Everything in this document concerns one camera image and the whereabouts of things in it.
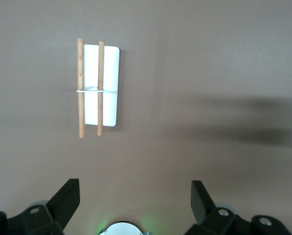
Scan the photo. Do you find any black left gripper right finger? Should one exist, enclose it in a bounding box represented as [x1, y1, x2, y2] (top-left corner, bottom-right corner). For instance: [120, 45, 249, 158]
[191, 180, 291, 235]

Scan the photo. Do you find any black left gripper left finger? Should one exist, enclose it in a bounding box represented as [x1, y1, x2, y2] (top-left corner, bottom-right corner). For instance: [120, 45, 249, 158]
[0, 178, 81, 235]

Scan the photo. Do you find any wooden rack rod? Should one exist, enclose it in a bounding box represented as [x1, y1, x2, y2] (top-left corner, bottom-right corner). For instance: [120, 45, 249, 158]
[97, 41, 105, 137]
[76, 37, 87, 139]

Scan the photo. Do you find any white wire rack bracket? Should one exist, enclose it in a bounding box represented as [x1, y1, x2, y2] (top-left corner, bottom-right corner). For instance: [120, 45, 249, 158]
[75, 86, 119, 94]

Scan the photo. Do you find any white rack base plate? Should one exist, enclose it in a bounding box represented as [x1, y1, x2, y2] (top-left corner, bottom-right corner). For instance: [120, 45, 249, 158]
[83, 44, 120, 127]

